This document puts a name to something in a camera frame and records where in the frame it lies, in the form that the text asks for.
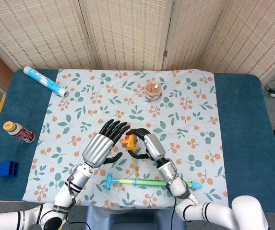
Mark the yellow tape measure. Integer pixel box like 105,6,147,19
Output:
121,134,140,177

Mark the blue white wrapped roll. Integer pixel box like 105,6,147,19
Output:
23,66,70,98

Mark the floral print tablecloth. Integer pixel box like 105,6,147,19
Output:
22,69,229,211

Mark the red bottle with yellow cap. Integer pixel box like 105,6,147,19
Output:
2,121,36,144

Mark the green blue water pump toy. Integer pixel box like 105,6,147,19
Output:
105,172,203,192

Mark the teal table cover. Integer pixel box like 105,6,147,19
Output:
0,69,275,213

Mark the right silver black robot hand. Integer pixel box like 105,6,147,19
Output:
125,128,167,166

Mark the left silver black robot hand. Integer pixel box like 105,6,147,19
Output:
82,119,131,168

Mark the woven bamboo screen panel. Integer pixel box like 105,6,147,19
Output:
162,0,233,71
199,0,275,84
0,0,98,72
78,0,175,71

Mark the black power cable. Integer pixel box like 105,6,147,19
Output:
263,78,275,94

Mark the clear snack jar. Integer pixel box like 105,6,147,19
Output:
144,80,163,101

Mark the blue plastic block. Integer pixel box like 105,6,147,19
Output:
0,161,20,178

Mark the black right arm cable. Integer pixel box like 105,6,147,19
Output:
171,196,178,230

